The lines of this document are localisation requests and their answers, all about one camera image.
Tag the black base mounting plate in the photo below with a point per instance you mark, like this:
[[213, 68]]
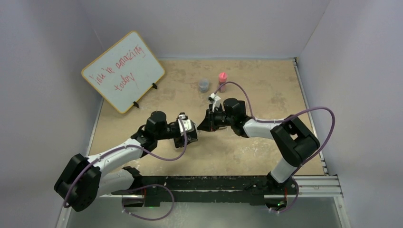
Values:
[[254, 190]]

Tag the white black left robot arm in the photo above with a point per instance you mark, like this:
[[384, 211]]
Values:
[[84, 177]]

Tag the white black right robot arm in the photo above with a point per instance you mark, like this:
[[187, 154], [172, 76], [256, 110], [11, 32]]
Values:
[[294, 140]]

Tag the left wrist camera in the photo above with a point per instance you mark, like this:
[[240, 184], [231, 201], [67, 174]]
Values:
[[186, 125]]

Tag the clear plastic cup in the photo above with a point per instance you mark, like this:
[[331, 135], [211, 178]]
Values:
[[203, 85]]

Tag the yellow framed whiteboard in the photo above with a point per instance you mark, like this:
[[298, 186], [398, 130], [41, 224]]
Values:
[[124, 73]]

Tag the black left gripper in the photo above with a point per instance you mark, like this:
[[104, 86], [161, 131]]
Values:
[[180, 140]]

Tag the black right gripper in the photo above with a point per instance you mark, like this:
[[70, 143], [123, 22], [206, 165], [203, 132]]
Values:
[[208, 124]]

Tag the aluminium table edge rail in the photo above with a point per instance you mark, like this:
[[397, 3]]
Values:
[[320, 154]]

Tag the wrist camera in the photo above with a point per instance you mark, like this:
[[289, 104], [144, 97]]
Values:
[[215, 101], [186, 125]]

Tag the pink capped marker jar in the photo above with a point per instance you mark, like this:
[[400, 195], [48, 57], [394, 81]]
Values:
[[222, 79]]

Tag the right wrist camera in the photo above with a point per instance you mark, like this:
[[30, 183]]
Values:
[[215, 101]]

